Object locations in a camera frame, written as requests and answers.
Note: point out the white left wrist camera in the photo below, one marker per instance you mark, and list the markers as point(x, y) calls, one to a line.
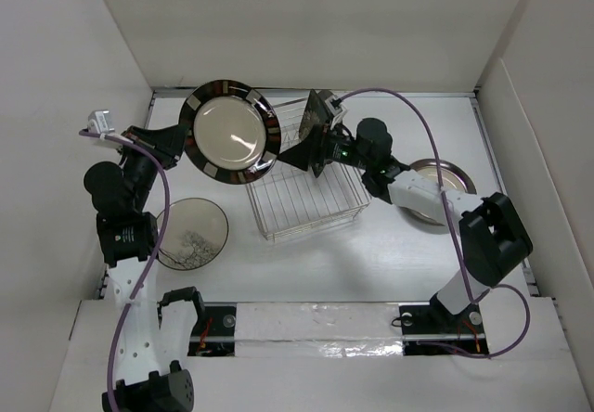
point(100, 122)

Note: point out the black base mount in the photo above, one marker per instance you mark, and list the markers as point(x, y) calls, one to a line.
point(424, 335)
point(214, 334)

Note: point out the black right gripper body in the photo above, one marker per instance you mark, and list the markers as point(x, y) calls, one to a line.
point(339, 148)

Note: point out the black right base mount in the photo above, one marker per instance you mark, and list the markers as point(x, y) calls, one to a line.
point(424, 335)

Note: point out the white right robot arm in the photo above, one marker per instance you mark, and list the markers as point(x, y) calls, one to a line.
point(490, 239)

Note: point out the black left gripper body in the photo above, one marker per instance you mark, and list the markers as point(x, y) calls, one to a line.
point(143, 169)

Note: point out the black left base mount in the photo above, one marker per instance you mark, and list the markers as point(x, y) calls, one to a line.
point(214, 334)

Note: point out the cream plate tree pattern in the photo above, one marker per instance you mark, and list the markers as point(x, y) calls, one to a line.
point(196, 232)

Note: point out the cream plate checkered dark rim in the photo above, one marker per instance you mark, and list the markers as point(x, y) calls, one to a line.
point(233, 133)

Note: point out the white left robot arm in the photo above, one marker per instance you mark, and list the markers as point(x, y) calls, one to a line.
point(149, 347)

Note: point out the black floral square plate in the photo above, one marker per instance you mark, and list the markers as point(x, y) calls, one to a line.
point(315, 112)

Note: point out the cream plate brown rim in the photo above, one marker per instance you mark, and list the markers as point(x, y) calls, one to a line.
point(453, 176)

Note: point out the metal wire dish rack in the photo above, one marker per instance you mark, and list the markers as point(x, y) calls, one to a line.
point(288, 201)

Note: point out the grey reindeer round plate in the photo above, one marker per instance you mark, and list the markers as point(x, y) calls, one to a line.
point(326, 95)

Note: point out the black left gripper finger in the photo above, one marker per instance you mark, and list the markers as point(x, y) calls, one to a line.
point(169, 138)
point(170, 155)

